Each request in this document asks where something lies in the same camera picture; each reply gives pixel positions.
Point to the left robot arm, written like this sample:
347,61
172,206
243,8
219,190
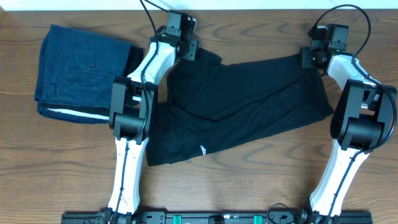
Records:
133,106

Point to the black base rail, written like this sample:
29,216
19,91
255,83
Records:
214,218

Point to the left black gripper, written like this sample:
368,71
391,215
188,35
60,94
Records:
191,50

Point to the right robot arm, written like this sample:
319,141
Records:
363,120

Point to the folded black garment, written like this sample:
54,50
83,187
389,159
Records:
134,59

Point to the black t-shirt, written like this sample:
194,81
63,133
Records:
211,107

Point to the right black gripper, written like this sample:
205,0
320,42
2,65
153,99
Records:
303,58

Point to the folded dark blue jeans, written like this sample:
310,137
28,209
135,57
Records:
76,72

